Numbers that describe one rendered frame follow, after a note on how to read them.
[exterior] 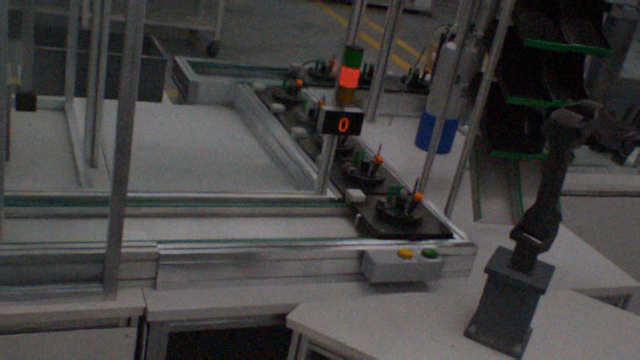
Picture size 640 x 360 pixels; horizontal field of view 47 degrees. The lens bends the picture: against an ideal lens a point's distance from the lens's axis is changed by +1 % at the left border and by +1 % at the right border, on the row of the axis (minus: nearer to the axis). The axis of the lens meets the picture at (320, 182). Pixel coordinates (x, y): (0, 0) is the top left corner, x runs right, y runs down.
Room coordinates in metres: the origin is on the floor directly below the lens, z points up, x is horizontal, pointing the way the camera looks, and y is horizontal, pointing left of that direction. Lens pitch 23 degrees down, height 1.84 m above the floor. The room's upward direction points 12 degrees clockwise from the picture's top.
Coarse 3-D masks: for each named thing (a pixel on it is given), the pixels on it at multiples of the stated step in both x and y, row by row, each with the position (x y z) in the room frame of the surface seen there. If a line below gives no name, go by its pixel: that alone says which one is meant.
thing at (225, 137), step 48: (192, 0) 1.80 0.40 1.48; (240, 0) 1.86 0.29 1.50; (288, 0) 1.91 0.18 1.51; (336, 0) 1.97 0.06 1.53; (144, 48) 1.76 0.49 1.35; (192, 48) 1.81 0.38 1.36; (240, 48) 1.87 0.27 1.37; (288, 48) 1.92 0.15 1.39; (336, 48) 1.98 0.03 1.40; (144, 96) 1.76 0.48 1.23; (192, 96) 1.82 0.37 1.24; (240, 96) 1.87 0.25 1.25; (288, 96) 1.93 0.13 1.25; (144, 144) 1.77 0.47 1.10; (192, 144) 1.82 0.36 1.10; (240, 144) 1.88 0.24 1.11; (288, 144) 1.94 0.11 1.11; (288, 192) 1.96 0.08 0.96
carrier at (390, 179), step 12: (336, 168) 2.20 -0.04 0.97; (348, 168) 2.15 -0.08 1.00; (360, 168) 2.18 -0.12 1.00; (384, 168) 2.29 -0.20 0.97; (336, 180) 2.10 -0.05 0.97; (348, 180) 2.12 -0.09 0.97; (360, 180) 2.11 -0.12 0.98; (372, 180) 2.12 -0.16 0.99; (384, 180) 2.18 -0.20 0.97; (396, 180) 2.21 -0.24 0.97; (372, 192) 2.07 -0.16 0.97; (384, 192) 2.09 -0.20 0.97; (396, 192) 2.11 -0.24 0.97; (408, 192) 2.13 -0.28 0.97
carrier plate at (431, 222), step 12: (360, 204) 1.96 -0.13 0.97; (372, 204) 1.98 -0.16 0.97; (420, 204) 2.05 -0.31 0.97; (372, 216) 1.90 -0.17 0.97; (432, 216) 1.98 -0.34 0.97; (372, 228) 1.83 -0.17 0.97; (384, 228) 1.83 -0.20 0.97; (396, 228) 1.85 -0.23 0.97; (408, 228) 1.87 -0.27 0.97; (420, 228) 1.88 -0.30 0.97; (432, 228) 1.90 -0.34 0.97; (444, 228) 1.92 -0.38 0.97
